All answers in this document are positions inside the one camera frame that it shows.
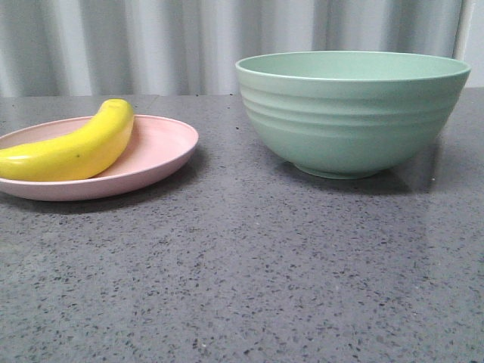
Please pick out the yellow plastic banana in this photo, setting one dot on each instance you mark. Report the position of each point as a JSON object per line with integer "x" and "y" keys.
{"x": 78, "y": 155}

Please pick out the pink plate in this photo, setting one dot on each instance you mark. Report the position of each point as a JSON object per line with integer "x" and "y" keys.
{"x": 158, "y": 147}

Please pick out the green ribbed bowl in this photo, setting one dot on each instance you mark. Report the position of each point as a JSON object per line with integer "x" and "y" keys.
{"x": 349, "y": 114}

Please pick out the white curtain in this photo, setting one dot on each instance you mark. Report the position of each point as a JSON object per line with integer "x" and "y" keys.
{"x": 79, "y": 48}

